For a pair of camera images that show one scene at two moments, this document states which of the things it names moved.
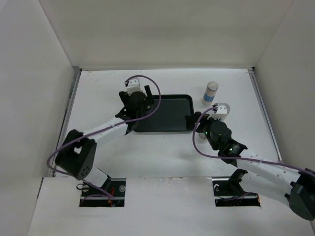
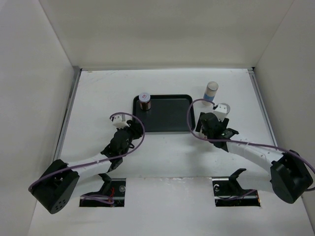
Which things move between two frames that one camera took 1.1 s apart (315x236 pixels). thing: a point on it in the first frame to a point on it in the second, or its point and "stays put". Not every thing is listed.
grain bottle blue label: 228,108 stays put
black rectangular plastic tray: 171,115 stays put
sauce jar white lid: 202,135 stays put
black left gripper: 148,101 to 135,129
